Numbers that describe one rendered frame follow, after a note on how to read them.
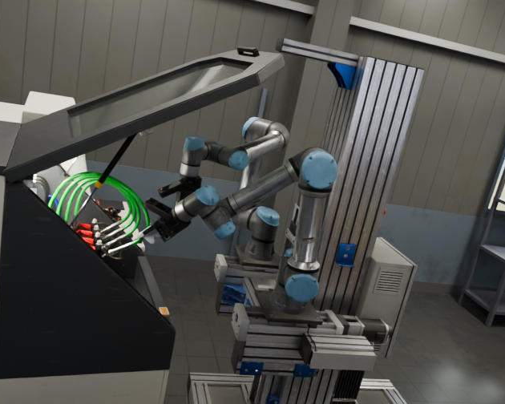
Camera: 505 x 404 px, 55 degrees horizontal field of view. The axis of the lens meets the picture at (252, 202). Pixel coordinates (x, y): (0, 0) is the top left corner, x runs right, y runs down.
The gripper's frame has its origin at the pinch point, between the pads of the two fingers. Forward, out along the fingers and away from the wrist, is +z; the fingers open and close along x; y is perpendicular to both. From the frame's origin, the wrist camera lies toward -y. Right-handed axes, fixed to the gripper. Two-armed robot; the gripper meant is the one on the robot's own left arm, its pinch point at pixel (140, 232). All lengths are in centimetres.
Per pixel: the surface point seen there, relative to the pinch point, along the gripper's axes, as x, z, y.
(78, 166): 28, 28, -36
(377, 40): 322, -71, 15
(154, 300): -0.2, 16.4, 25.3
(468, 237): 352, -38, 241
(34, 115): 22, 23, -62
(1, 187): -39, -4, -38
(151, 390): -25, 22, 48
